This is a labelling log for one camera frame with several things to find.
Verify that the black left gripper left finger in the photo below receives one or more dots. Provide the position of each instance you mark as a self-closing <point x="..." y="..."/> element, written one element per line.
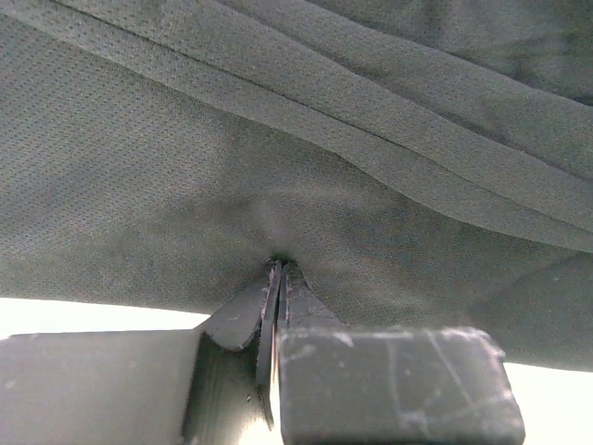
<point x="204" y="385"/>

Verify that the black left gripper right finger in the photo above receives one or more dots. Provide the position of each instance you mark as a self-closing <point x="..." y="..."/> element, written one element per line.
<point x="340" y="384"/>

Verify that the black t-shirt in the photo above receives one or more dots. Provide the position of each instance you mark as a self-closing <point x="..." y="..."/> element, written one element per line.
<point x="424" y="162"/>

